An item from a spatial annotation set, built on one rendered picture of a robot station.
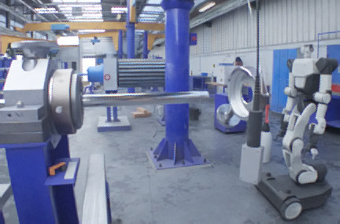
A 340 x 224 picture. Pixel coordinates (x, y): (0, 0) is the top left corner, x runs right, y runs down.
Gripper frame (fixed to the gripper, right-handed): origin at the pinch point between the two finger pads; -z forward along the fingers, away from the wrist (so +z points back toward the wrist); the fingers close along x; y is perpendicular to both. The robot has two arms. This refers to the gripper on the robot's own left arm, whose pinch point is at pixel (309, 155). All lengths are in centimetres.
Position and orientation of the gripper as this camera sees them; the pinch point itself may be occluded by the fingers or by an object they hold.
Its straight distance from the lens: 214.7
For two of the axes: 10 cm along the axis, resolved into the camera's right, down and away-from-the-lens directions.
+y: 1.2, 1.3, -9.9
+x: -9.7, -1.8, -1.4
